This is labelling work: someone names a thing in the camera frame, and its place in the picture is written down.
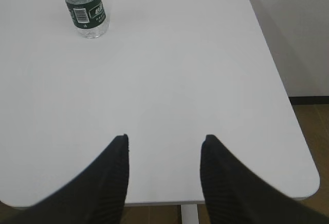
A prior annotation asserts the white table leg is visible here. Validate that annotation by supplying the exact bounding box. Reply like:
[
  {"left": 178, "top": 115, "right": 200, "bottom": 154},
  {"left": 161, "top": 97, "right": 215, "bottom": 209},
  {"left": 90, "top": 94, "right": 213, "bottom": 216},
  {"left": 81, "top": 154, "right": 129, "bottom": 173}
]
[{"left": 180, "top": 204, "right": 199, "bottom": 224}]

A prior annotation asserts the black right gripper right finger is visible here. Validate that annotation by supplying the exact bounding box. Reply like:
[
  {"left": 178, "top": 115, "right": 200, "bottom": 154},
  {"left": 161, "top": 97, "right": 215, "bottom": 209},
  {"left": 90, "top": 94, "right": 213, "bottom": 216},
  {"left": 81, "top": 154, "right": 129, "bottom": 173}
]
[{"left": 200, "top": 135, "right": 328, "bottom": 223}]

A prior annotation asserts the clear water bottle green label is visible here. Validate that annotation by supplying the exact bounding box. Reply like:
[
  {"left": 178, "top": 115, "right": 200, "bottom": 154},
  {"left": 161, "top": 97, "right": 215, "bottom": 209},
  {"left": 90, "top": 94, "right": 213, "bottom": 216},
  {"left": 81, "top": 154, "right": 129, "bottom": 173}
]
[{"left": 65, "top": 0, "right": 109, "bottom": 39}]

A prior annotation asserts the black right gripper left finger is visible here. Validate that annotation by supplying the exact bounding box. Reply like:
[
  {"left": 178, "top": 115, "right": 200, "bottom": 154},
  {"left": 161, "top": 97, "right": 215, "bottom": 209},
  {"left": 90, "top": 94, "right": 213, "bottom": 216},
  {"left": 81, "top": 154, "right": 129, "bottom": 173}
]
[{"left": 4, "top": 134, "right": 130, "bottom": 223}]

